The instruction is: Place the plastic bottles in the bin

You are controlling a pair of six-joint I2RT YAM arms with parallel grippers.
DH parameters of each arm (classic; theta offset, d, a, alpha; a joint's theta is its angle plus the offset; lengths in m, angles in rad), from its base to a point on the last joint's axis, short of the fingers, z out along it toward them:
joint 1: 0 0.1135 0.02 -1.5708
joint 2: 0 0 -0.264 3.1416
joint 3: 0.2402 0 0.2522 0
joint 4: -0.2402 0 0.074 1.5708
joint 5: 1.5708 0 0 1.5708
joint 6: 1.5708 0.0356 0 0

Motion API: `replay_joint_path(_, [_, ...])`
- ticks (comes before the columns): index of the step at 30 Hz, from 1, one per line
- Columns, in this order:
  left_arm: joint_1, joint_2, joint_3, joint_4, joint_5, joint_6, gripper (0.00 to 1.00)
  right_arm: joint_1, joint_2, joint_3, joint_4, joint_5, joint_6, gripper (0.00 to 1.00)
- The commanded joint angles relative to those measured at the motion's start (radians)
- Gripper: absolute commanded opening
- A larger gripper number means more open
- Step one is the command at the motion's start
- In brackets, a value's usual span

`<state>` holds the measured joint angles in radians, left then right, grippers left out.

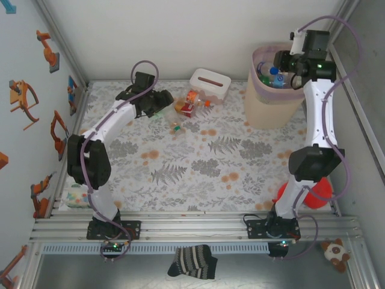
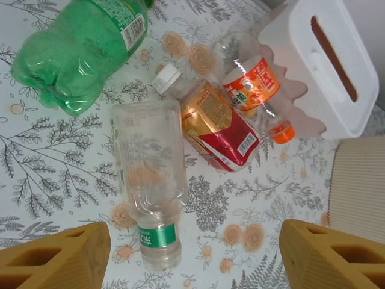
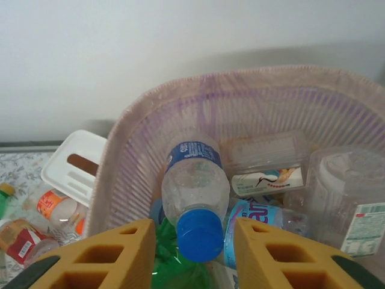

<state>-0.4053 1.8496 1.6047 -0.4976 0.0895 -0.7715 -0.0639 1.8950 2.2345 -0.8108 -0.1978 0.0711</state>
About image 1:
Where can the crushed clear plastic bottle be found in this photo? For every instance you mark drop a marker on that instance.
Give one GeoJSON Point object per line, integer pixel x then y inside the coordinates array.
{"type": "Point", "coordinates": [172, 116]}

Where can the orange label plastic bottle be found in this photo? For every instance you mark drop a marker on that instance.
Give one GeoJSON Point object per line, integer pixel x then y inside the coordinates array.
{"type": "Point", "coordinates": [192, 96]}

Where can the clear bottle with green cap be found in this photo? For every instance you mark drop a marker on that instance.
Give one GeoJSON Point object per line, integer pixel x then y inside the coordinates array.
{"type": "Point", "coordinates": [177, 130]}

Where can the blue tinted water bottle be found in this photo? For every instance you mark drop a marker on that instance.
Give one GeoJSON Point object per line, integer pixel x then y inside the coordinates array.
{"type": "Point", "coordinates": [262, 67]}

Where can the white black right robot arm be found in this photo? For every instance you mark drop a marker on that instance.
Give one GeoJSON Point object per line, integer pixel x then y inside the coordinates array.
{"type": "Point", "coordinates": [316, 114]}

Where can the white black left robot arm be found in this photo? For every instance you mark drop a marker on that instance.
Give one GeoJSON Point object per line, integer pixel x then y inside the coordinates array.
{"type": "Point", "coordinates": [111, 120]}

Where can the beige bin with pink bag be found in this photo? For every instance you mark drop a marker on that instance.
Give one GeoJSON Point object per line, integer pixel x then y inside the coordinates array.
{"type": "Point", "coordinates": [270, 108]}

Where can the white tissue box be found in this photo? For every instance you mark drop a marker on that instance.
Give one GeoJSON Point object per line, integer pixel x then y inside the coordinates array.
{"type": "Point", "coordinates": [216, 90]}

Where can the floral tablecloth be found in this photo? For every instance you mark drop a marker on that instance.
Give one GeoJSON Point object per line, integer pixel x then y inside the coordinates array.
{"type": "Point", "coordinates": [210, 192]}

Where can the colourful tissue pack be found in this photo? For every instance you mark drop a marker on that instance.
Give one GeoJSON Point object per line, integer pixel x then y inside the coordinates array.
{"type": "Point", "coordinates": [76, 197]}

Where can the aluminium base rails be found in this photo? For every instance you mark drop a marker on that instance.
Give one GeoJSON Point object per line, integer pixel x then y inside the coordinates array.
{"type": "Point", "coordinates": [195, 228]}

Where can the red plush toy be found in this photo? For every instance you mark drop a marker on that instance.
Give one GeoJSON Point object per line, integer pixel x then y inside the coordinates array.
{"type": "Point", "coordinates": [316, 203]}

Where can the orange claw machine sticker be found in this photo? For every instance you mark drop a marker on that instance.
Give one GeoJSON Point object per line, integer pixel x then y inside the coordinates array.
{"type": "Point", "coordinates": [18, 96]}

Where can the black white striped sock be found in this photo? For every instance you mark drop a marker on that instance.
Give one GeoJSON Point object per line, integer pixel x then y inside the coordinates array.
{"type": "Point", "coordinates": [192, 262]}

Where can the brown white plush toy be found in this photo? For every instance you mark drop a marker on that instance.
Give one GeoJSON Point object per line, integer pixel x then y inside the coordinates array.
{"type": "Point", "coordinates": [334, 250]}

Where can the aluminium frame post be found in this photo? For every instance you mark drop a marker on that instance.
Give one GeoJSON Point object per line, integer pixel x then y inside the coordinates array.
{"type": "Point", "coordinates": [60, 42]}
{"type": "Point", "coordinates": [340, 12]}

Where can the grey side panel frame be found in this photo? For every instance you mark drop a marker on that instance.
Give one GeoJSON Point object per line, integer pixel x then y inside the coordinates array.
{"type": "Point", "coordinates": [361, 114]}

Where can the blue orange wall sticker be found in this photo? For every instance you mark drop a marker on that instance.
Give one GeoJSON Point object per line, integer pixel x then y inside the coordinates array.
{"type": "Point", "coordinates": [72, 90]}

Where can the small orange wall sticker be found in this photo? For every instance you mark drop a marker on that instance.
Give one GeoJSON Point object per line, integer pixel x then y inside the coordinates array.
{"type": "Point", "coordinates": [3, 159]}

